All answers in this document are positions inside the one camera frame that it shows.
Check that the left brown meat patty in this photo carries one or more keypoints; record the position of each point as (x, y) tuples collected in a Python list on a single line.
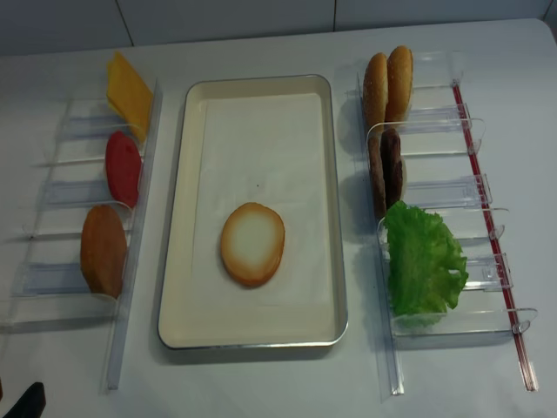
[(377, 178)]

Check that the right dark meat patty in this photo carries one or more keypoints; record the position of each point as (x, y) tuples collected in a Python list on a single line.
[(392, 166)]

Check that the green lettuce leaf in rack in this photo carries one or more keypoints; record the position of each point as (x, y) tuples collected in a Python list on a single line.
[(427, 267)]

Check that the red tomato slice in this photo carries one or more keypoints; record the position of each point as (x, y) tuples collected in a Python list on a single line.
[(123, 167)]

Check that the yellow cheese slices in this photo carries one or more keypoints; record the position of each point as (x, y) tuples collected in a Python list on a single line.
[(129, 96)]

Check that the bottom bun slice on tray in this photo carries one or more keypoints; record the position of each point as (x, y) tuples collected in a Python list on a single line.
[(252, 244)]

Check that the cream metal tray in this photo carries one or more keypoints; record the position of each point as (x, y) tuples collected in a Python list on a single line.
[(268, 141)]

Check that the left sesame bun half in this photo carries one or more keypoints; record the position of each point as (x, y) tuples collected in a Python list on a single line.
[(375, 90)]

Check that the sesame bun half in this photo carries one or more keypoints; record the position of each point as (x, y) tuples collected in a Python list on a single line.
[(400, 83), (375, 90)]

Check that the clear acrylic right rack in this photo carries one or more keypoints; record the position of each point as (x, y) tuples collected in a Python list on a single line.
[(440, 143)]

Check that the clear acrylic rack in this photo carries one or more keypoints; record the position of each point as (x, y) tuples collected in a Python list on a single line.
[(48, 289), (440, 143)]

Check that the brown bun in left rack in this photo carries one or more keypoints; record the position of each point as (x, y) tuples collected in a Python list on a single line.
[(103, 251)]

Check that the right sesame bun half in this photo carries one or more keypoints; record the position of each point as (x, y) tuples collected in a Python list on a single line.
[(400, 83)]

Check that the clear acrylic left rack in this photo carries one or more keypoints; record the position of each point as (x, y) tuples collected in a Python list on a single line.
[(48, 289)]

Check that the black object bottom left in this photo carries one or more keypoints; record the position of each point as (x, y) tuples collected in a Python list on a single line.
[(31, 404)]

